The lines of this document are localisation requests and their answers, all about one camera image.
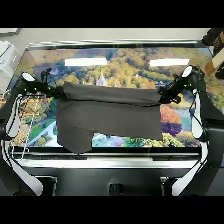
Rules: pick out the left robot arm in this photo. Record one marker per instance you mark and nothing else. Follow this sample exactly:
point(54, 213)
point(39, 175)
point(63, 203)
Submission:
point(26, 87)

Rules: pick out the dark grey garment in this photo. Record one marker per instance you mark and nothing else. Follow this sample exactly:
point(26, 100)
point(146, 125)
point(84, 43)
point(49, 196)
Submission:
point(110, 116)

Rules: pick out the silver frame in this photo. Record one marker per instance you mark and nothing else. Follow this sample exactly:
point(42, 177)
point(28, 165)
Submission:
point(106, 163)

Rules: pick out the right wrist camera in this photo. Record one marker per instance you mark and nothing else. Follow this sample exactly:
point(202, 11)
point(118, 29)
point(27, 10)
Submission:
point(196, 71)

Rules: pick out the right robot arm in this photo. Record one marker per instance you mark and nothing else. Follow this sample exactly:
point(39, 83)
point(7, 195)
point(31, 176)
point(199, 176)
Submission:
point(200, 110)

